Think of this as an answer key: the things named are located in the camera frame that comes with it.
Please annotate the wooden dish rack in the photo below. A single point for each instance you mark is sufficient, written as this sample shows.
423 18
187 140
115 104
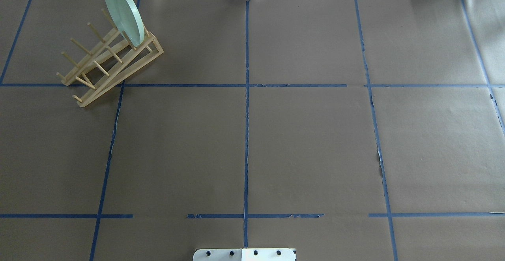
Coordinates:
110 62

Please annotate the light green plate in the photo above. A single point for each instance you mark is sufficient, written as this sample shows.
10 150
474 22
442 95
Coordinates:
127 19

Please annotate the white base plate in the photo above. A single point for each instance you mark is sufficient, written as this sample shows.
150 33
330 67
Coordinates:
245 254

